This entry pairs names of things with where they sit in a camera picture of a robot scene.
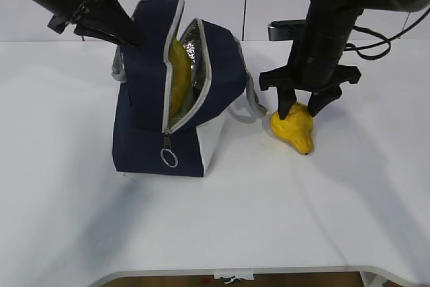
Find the white tape scrap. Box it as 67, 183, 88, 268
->
213, 269, 255, 284

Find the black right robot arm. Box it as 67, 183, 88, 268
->
259, 0, 429, 120

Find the green lidded lunch box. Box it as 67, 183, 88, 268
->
169, 92, 195, 126

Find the navy blue lunch bag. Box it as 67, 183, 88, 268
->
112, 0, 267, 177

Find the yellow pear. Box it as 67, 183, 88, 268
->
269, 102, 314, 155

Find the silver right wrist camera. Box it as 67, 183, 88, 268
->
267, 19, 306, 42

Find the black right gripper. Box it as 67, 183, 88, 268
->
259, 65, 361, 120

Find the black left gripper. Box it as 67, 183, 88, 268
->
48, 0, 144, 47

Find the yellow banana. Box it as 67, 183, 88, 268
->
169, 38, 191, 118

